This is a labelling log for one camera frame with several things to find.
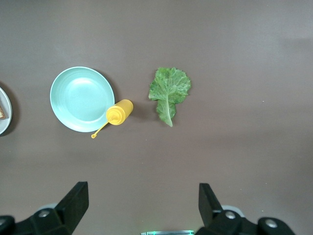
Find beige plate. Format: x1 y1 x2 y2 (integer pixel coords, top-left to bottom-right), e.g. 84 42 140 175
0 87 13 137

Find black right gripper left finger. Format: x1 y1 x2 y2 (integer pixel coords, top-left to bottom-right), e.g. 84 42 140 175
0 181 89 235

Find mint green plate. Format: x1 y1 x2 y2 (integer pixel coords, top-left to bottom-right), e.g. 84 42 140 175
50 66 115 133

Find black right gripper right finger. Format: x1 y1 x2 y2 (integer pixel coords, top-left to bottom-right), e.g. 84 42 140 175
195 183 294 235

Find green lettuce leaf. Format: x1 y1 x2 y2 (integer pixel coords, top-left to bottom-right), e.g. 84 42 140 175
148 67 192 127

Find yellow mustard squeeze bottle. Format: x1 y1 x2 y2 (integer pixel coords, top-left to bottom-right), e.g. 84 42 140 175
91 99 134 140

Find brown table cover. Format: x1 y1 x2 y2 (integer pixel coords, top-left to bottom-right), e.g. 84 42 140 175
0 0 313 235

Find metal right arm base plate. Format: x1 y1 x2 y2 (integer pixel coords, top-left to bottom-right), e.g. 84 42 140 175
140 229 196 235

